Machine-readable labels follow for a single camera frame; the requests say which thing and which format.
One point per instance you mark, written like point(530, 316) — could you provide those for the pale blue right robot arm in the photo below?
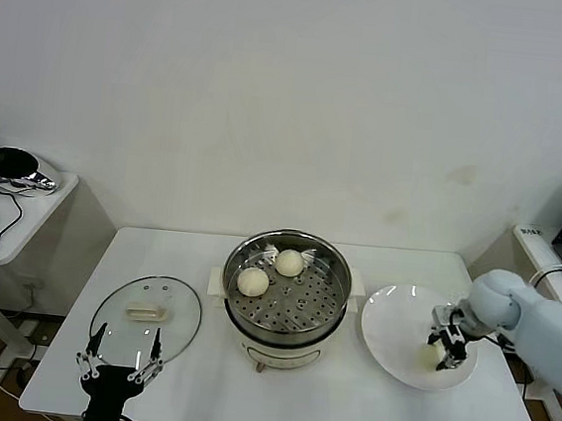
point(548, 336)

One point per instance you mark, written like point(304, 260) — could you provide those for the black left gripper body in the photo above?
point(110, 383)

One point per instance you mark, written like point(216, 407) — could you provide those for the white side table with sticker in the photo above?
point(538, 251)

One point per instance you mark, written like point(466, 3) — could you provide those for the stainless steel steamer basket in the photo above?
point(300, 317)

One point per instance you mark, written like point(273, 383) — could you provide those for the small white label sticker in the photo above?
point(531, 232)

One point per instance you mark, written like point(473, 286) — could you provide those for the white electric cooker base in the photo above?
point(282, 355)

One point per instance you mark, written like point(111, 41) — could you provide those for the white round plate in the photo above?
point(394, 326)

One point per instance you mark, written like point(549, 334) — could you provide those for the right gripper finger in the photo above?
point(434, 338)
point(457, 356)

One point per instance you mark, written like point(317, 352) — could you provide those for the white side table with mouse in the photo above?
point(35, 227)

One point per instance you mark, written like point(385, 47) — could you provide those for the round glass pot lid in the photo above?
point(175, 329)

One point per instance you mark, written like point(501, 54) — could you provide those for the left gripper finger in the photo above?
point(97, 342)
point(154, 347)

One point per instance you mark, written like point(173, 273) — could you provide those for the white steamed baozi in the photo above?
point(428, 356)
point(290, 263)
point(253, 282)

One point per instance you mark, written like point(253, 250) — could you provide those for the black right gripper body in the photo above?
point(457, 332)

